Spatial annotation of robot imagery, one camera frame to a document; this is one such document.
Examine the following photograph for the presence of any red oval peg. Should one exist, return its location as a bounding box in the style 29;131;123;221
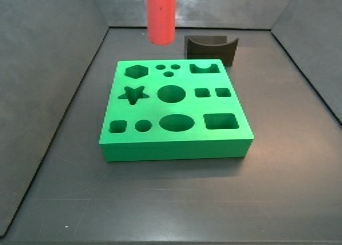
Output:
147;0;176;46

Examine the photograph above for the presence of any black curved holder block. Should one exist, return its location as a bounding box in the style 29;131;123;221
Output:
184;35;239;67

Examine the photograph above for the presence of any green shape sorter block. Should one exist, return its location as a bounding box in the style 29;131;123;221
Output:
99;59;254;161

